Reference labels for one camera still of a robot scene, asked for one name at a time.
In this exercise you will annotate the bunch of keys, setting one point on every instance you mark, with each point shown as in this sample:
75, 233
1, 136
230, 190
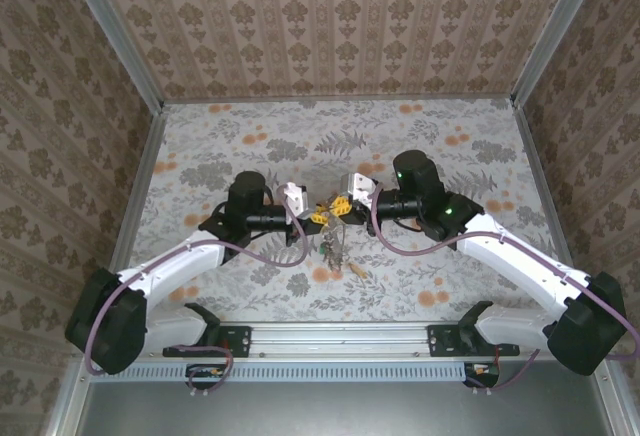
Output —
334, 246

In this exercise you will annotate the brass key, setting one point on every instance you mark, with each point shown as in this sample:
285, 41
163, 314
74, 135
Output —
357, 269

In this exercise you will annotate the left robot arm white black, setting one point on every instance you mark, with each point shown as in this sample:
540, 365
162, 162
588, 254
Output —
165, 271

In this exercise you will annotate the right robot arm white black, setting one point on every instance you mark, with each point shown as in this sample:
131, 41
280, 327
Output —
525, 266

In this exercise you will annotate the grey metal sheet panel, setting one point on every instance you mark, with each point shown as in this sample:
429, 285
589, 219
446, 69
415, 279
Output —
340, 411

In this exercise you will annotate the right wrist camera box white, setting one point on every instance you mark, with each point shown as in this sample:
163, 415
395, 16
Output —
359, 187

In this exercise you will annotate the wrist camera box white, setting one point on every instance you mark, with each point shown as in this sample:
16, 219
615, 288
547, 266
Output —
295, 198
359, 187

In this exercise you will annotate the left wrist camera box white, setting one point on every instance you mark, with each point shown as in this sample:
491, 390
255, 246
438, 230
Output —
295, 198

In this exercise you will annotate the aluminium side rail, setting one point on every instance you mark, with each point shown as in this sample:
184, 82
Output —
142, 176
537, 166

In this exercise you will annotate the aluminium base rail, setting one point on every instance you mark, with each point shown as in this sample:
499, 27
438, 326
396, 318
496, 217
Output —
340, 338

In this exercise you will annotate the aluminium corner post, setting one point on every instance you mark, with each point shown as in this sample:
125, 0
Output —
555, 31
112, 31

